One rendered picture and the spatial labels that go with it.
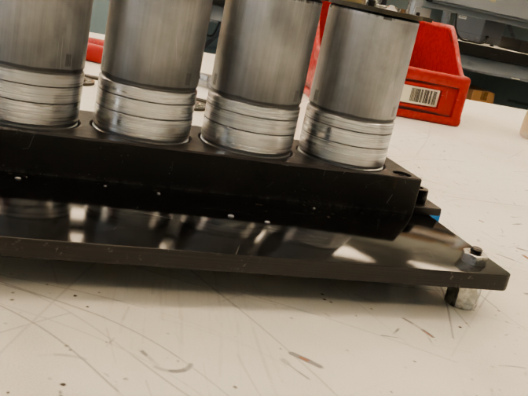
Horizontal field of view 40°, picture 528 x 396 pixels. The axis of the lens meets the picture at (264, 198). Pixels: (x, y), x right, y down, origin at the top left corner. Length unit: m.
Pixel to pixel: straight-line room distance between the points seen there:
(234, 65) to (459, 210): 0.12
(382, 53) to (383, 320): 0.07
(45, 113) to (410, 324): 0.09
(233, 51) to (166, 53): 0.02
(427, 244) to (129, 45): 0.08
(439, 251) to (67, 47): 0.10
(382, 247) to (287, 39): 0.05
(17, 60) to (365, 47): 0.08
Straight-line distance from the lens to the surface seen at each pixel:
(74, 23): 0.17
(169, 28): 0.17
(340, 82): 0.19
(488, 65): 2.88
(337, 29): 0.19
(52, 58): 0.17
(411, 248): 0.17
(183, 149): 0.18
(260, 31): 0.18
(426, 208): 0.21
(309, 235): 0.17
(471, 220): 0.26
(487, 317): 0.18
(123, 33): 0.18
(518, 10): 2.83
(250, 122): 0.18
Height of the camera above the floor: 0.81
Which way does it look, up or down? 16 degrees down
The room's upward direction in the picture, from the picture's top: 12 degrees clockwise
